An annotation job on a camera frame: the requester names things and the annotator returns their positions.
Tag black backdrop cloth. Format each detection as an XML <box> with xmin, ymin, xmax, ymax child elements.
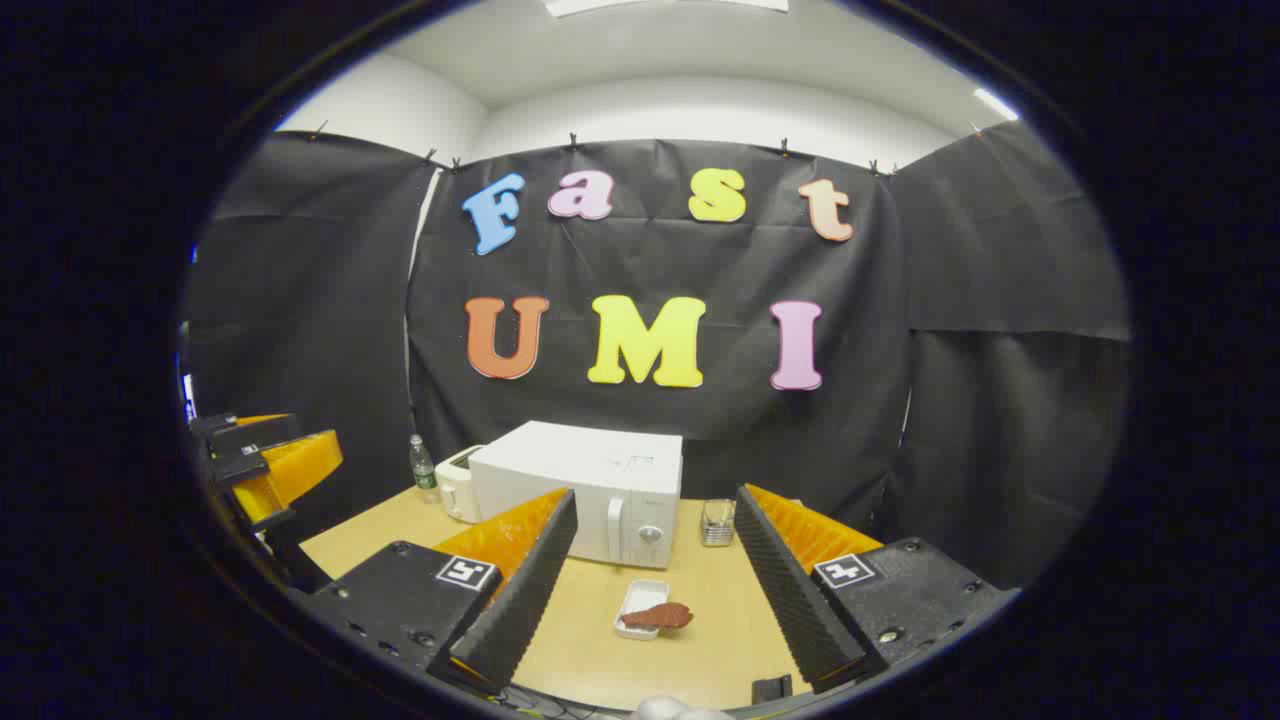
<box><xmin>180</xmin><ymin>120</ymin><xmax>1133</xmax><ymax>591</ymax></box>

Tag clear plastic water bottle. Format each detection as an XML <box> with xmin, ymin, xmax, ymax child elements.
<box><xmin>409</xmin><ymin>434</ymin><xmax>440</xmax><ymax>504</ymax></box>

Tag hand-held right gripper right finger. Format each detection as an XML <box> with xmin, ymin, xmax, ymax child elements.
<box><xmin>734</xmin><ymin>483</ymin><xmax>1023</xmax><ymax>696</ymax></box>

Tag red-brown meat piece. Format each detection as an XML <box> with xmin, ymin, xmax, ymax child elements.
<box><xmin>622</xmin><ymin>602</ymin><xmax>694</xmax><ymax>631</ymax></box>

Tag white toaster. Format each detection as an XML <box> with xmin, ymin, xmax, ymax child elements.
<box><xmin>435</xmin><ymin>445</ymin><xmax>487</xmax><ymax>524</ymax></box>

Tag black cables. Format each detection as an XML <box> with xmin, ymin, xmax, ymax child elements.
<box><xmin>495</xmin><ymin>686</ymin><xmax>601</xmax><ymax>719</ymax></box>

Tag white rectangular dish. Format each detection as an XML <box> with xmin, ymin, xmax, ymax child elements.
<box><xmin>613</xmin><ymin>579</ymin><xmax>671</xmax><ymax>641</ymax></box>

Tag white microwave oven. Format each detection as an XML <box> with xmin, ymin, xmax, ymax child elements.
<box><xmin>468</xmin><ymin>420</ymin><xmax>685</xmax><ymax>570</ymax></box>

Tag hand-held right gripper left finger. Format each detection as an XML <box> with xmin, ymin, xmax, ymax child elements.
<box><xmin>298</xmin><ymin>488</ymin><xmax>580</xmax><ymax>696</ymax></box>

